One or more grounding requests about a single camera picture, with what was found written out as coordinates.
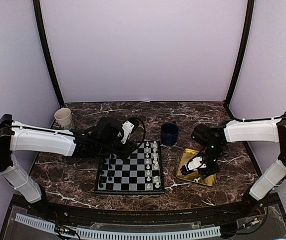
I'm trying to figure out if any dark blue enamel mug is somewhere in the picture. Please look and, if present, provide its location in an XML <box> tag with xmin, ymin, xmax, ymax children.
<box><xmin>160</xmin><ymin>122</ymin><xmax>179</xmax><ymax>147</ymax></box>

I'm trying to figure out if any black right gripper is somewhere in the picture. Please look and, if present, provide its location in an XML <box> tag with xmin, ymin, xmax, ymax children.
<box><xmin>197</xmin><ymin>144</ymin><xmax>225</xmax><ymax>180</ymax></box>

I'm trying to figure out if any black right frame post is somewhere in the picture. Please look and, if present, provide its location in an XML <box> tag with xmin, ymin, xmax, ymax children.
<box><xmin>224</xmin><ymin>0</ymin><xmax>255</xmax><ymax>108</ymax></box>

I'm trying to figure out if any white chess piece on tray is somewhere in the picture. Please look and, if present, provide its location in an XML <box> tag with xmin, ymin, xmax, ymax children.
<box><xmin>193</xmin><ymin>177</ymin><xmax>201</xmax><ymax>183</ymax></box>

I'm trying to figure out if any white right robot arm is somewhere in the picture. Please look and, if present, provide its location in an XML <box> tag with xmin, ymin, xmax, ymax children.
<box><xmin>192</xmin><ymin>112</ymin><xmax>286</xmax><ymax>217</ymax></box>

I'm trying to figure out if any black left frame post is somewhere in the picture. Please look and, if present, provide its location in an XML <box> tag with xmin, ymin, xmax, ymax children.
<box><xmin>32</xmin><ymin>0</ymin><xmax>65</xmax><ymax>107</ymax></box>

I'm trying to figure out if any grey ceramic cup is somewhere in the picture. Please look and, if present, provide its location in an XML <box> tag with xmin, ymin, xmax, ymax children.
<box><xmin>54</xmin><ymin>107</ymin><xmax>72</xmax><ymax>130</ymax></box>

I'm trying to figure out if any black front rail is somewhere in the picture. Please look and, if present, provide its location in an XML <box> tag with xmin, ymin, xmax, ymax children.
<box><xmin>10</xmin><ymin>192</ymin><xmax>279</xmax><ymax>225</ymax></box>

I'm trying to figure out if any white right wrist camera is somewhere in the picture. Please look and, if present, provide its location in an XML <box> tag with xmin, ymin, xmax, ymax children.
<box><xmin>180</xmin><ymin>156</ymin><xmax>207</xmax><ymax>176</ymax></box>

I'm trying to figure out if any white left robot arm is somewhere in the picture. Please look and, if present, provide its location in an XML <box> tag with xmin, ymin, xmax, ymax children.
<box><xmin>0</xmin><ymin>114</ymin><xmax>142</xmax><ymax>218</ymax></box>

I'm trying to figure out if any black and white chessboard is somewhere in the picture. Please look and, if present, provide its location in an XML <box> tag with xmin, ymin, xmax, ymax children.
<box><xmin>94</xmin><ymin>140</ymin><xmax>165</xmax><ymax>195</ymax></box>

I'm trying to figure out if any black frame post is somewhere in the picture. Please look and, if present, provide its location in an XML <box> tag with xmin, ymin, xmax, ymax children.
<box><xmin>32</xmin><ymin>0</ymin><xmax>65</xmax><ymax>107</ymax></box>
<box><xmin>224</xmin><ymin>0</ymin><xmax>255</xmax><ymax>108</ymax></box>

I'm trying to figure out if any white perforated cable duct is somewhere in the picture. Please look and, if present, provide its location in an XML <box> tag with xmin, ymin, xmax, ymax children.
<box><xmin>14</xmin><ymin>213</ymin><xmax>221</xmax><ymax>240</ymax></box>

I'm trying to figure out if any gold metal tray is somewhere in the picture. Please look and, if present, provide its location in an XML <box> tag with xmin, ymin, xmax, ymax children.
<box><xmin>176</xmin><ymin>148</ymin><xmax>216</xmax><ymax>187</ymax></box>

